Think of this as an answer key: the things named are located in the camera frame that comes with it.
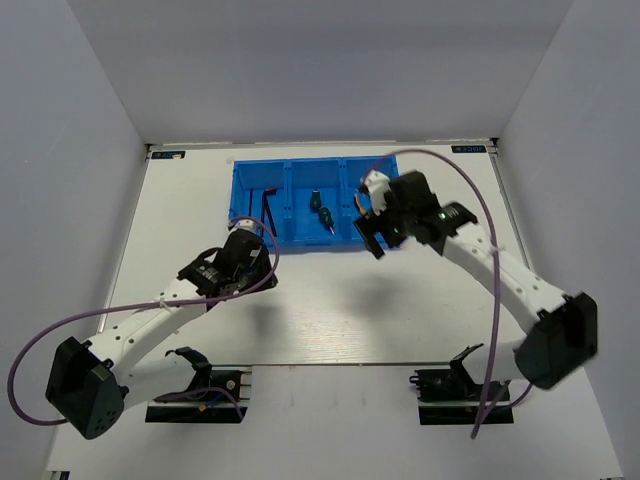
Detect green stubby Phillips screwdriver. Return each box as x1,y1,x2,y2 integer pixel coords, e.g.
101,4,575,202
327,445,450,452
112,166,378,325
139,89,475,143
318,206,335,235

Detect green stubby flathead screwdriver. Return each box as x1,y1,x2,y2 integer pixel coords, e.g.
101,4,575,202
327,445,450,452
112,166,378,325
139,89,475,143
310,189,322,212

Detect yellow black pliers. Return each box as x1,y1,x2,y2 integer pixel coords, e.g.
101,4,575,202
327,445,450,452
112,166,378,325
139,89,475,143
353,190,367,216

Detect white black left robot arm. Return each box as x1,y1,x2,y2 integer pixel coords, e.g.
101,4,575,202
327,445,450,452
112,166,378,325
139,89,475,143
45,217,277,440

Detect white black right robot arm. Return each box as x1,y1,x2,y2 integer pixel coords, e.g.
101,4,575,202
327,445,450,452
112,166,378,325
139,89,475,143
354,170,598,399

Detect right table corner label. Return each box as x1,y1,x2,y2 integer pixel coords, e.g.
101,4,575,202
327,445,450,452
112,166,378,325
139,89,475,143
451,145,487,154

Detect table corner label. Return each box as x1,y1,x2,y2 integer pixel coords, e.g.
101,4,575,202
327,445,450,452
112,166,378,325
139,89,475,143
451,145,487,154
151,150,186,160

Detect blue three-compartment plastic bin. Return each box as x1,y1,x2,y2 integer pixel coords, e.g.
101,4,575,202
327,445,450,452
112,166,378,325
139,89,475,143
229,156,399,252

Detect left table corner label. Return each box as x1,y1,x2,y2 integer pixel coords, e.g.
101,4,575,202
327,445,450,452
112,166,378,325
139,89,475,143
151,150,186,160

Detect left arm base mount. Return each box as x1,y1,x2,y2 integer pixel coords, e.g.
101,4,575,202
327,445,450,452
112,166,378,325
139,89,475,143
145,347,252,424

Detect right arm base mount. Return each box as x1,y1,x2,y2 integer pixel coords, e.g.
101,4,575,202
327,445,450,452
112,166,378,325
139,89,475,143
409,342,520,426

